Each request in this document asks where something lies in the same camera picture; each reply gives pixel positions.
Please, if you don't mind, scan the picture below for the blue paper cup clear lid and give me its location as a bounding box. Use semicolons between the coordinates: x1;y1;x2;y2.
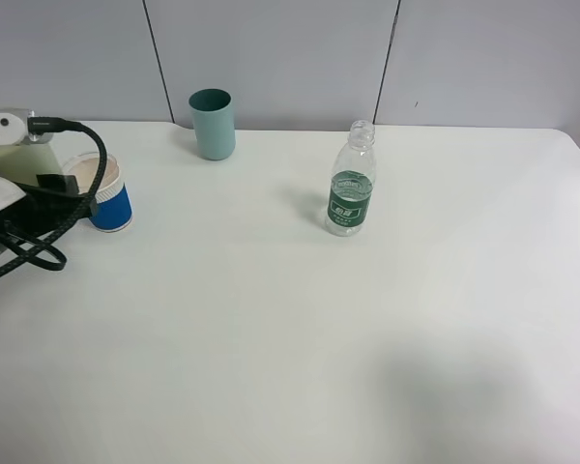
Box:
62;152;132;232

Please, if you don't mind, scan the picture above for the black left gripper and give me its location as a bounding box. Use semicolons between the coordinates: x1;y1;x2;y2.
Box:
0;174;84;251

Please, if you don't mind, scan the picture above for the light green plastic cup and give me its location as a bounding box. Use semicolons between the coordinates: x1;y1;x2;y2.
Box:
0;143;62;187

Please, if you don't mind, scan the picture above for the teal plastic cup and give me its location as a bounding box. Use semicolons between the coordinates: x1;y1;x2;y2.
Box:
188;89;236;161

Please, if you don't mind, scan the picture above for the clear bottle green label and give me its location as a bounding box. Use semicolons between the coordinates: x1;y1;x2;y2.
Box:
326;120;377;237

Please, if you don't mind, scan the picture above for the black braided left cable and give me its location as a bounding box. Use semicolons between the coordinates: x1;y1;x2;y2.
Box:
0;115;110;289

